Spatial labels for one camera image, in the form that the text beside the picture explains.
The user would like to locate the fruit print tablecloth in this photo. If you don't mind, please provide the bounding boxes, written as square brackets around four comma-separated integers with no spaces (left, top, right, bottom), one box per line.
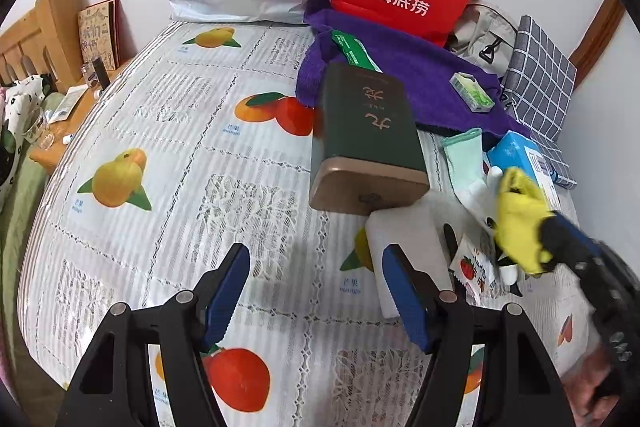
[17,19,601,427]

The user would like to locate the wooden bedside table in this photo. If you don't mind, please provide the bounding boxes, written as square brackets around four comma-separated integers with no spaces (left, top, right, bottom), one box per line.
[30,57,136,168]

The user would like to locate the yellow and black sock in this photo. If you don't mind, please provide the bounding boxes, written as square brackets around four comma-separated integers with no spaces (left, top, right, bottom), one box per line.
[492,167,556,278]

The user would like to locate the clear glass cup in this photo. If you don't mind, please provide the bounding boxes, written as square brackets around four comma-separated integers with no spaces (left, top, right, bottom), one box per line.
[22,109,56,148]

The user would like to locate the green and white packet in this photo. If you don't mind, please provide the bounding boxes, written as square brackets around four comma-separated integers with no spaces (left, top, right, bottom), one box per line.
[331,28,383,72]

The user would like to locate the black spotted white cloth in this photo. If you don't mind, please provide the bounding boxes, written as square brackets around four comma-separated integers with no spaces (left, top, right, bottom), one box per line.
[0,74,56,208]

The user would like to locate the dark green box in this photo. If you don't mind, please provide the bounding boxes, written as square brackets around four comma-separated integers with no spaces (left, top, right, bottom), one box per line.
[309,62,431,215]

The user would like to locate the fruit print packet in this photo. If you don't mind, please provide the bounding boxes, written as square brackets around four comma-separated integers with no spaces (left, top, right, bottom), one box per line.
[449,234,496,295]

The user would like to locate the wooden door frame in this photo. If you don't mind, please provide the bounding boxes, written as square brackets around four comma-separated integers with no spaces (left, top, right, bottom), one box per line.
[570,0,626,80]

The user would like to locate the small green and white box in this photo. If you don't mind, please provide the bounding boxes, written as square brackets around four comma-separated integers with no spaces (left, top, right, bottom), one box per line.
[449,73,493,112]

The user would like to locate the grey checked cloth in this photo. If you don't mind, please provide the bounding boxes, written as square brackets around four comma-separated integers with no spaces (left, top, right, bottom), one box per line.
[500,14,578,190]

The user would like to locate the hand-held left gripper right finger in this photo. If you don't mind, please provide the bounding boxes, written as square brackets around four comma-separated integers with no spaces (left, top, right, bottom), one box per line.
[381,243,576,427]

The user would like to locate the light green sock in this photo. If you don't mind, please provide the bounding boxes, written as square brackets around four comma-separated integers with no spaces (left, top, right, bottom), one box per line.
[442,128,488,212]

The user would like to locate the small black bottle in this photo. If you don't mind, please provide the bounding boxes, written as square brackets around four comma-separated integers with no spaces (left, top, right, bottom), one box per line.
[91,58,111,90]

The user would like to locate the wooden headboard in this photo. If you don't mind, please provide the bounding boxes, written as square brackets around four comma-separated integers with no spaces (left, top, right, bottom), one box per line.
[0,0,83,88]

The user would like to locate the illustrated book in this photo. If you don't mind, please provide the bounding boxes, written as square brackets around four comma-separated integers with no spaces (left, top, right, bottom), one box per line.
[77,0,123,72]

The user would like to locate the beige backpack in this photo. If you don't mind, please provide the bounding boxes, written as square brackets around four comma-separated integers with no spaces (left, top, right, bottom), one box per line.
[445,2,518,75]

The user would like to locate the person's right hand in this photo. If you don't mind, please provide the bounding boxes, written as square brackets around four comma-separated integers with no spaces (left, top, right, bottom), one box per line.
[565,347,623,427]

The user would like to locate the blue tissue pack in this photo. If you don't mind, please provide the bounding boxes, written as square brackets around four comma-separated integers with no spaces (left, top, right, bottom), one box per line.
[486,130,563,212]

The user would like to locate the white tube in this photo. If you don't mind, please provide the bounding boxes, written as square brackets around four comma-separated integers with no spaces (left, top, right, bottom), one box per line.
[50,87,88,124]

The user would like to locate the white mesh drawstring bag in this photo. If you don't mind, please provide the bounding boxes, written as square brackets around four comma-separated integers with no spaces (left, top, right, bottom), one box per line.
[364,197,453,320]

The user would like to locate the green blanket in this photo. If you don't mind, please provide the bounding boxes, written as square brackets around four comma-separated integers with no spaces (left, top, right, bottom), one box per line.
[0,147,51,408]

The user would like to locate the purple towel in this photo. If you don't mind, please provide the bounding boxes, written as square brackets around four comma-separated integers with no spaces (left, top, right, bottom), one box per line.
[295,0,531,138]

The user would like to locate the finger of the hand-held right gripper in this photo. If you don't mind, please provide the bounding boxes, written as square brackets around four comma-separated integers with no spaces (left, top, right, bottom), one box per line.
[537,209,606,278]

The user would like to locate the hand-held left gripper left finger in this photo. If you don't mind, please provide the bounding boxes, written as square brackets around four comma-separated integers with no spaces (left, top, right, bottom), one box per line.
[55,243,251,427]

